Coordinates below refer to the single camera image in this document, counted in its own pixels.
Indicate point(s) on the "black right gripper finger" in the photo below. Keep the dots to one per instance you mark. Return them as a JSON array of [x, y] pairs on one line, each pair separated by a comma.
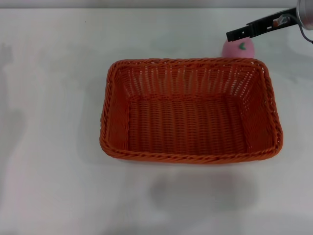
[[238, 34]]

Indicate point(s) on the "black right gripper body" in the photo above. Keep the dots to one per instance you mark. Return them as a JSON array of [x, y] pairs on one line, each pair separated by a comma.
[[269, 22]]

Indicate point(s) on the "pink peach toy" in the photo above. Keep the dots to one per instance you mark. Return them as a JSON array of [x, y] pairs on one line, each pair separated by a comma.
[[234, 50]]

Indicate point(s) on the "orange woven plastic basket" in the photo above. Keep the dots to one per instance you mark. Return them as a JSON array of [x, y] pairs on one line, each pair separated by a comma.
[[185, 127]]

